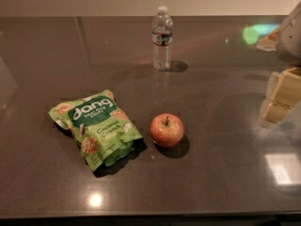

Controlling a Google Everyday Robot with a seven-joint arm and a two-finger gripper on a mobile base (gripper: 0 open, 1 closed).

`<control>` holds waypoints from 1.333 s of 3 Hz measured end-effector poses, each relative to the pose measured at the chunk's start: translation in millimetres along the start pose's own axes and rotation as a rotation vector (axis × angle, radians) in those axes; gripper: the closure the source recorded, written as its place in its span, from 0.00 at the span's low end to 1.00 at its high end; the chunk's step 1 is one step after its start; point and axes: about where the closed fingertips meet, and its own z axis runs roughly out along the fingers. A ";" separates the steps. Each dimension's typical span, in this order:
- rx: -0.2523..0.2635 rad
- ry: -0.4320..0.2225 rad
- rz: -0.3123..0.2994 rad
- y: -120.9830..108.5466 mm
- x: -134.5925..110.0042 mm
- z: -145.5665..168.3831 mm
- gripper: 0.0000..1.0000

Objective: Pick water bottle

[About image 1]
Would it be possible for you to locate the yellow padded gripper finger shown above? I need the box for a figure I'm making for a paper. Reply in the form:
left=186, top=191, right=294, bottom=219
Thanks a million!
left=259, top=67, right=301, bottom=128

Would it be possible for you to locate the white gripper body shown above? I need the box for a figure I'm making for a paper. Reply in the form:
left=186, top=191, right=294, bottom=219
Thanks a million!
left=277, top=2, right=301, bottom=66

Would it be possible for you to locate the clear plastic water bottle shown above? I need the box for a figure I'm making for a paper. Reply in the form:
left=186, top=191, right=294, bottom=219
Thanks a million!
left=151, top=6, right=173, bottom=71

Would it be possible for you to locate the red apple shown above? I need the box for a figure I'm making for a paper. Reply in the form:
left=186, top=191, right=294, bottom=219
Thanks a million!
left=150, top=113, right=184, bottom=148

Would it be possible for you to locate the green rice chips bag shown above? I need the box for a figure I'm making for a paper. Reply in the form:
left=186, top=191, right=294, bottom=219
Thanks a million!
left=49, top=89, right=143, bottom=171

